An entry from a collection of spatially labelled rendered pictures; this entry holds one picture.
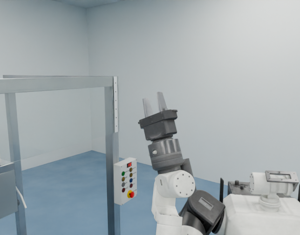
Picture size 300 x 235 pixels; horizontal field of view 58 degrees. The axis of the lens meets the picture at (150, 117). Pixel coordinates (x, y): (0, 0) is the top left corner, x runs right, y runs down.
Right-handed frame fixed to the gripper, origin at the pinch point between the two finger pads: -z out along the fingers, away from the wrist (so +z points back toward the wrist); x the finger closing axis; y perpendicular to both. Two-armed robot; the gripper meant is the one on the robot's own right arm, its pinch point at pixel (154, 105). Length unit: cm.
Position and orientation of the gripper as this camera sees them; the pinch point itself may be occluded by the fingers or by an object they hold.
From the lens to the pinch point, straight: 78.4
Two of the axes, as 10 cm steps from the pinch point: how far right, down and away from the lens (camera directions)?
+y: -6.4, 0.0, -7.7
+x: 7.4, -2.8, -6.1
